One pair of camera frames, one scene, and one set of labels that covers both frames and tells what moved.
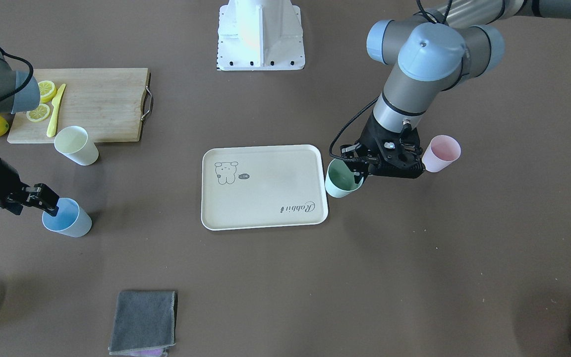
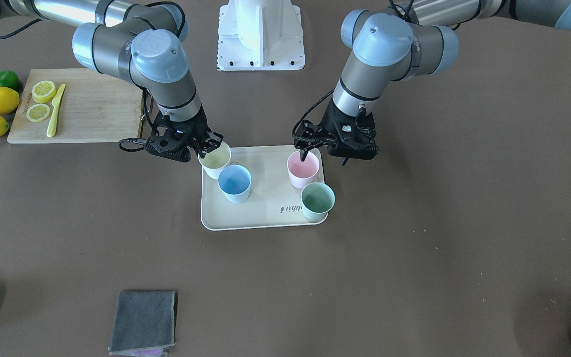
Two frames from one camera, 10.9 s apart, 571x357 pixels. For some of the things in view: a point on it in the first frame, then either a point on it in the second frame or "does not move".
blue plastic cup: x=71 y=220 to x=235 y=182
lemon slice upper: x=48 y=91 does not move
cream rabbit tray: x=254 y=187 does not move
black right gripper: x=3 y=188 to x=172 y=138
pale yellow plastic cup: x=71 y=142 to x=215 y=160
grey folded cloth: x=144 y=324 does not move
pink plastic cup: x=443 y=150 to x=303 y=174
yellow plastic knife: x=56 y=101 does not move
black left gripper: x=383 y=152 to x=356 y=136
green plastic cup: x=339 y=180 to x=317 y=199
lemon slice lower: x=38 y=114 does not move
